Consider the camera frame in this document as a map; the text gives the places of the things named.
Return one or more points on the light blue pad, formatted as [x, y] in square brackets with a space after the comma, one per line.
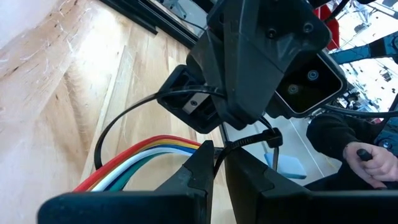
[286, 166]

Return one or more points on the black zip tie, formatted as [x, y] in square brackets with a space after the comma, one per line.
[273, 138]

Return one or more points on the person's forearm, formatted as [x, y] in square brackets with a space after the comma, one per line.
[329, 133]

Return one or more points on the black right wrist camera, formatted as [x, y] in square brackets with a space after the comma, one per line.
[308, 84]

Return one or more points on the black table frame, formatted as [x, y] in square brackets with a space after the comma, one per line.
[140, 18]

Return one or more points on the red storage bin rack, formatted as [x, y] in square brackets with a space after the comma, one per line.
[326, 18]

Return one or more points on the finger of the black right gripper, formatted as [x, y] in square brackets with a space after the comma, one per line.
[255, 56]

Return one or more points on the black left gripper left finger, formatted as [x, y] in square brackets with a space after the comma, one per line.
[124, 208]

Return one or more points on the person's hand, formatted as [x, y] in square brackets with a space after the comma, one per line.
[370, 168]

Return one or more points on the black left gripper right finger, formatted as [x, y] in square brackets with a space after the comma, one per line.
[311, 208]

